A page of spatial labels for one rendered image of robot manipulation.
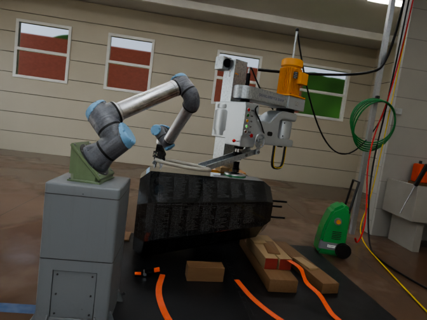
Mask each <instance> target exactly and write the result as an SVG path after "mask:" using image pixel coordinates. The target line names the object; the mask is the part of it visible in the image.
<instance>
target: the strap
mask: <svg viewBox="0 0 427 320"><path fill-rule="evenodd" d="M287 261H288V262H290V263H292V264H293V265H295V266H296V267H297V268H298V269H299V270H300V272H301V276H302V278H303V281H304V283H305V284H306V285H307V286H308V287H309V288H310V289H311V290H313V291H314V292H315V293H316V294H317V295H318V297H319V298H320V300H321V301H322V303H323V305H324V306H325V308H326V310H327V311H328V313H329V314H330V315H331V316H332V317H333V318H334V319H335V320H342V319H340V318H339V317H338V316H336V315H335V314H334V312H333V311H332V309H331V308H330V306H329V305H328V303H327V302H326V300H325V298H324V297H323V295H322V294H321V293H320V292H319V291H318V290H317V289H316V288H314V287H313V286H312V285H311V284H310V283H309V282H308V280H307V279H306V275H305V273H304V269H303V268H302V267H301V266H300V265H298V264H297V263H295V262H293V261H292V260H287ZM164 278H165V275H164V274H160V275H159V278H158V281H157V283H156V299H157V303H158V306H159V309H160V311H161V314H162V316H163V317H164V319H165V320H173V319H172V318H171V317H170V315H169V313H168V311H167V309H166V306H165V303H164V301H163V296H162V285H163V281H164ZM235 281H236V283H237V284H238V286H239V287H240V288H241V289H242V290H243V292H244V293H245V294H246V295H247V296H248V297H249V298H250V299H251V300H252V301H253V302H254V303H256V304H257V305H258V306H259V307H260V308H261V309H262V310H264V311H265V312H267V313H268V314H269V315H270V316H272V317H273V318H275V319H276V320H284V319H282V318H281V317H279V316H277V315H276V314H275V313H274V312H272V311H271V310H269V309H268V308H267V307H266V306H264V305H263V304H262V303H260V301H258V299H256V298H255V297H254V296H253V295H252V294H251V293H250V292H249V291H248V290H247V289H246V287H245V286H244V285H243V283H242V282H241V281H240V280H239V279H235Z"/></svg>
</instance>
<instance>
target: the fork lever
mask: <svg viewBox="0 0 427 320"><path fill-rule="evenodd" d="M255 151H256V149H254V150H250V147H248V148H246V149H242V150H241V152H242V154H239V155H237V156H233V152H232V153H230V154H226V155H223V156H220V157H216V158H213V159H210V160H207V161H204V162H201V163H198V165H202V166H206V167H209V168H211V169H214V168H218V167H220V166H223V165H225V164H229V163H232V162H235V161H238V160H240V159H243V158H246V157H249V156H252V155H255Z"/></svg>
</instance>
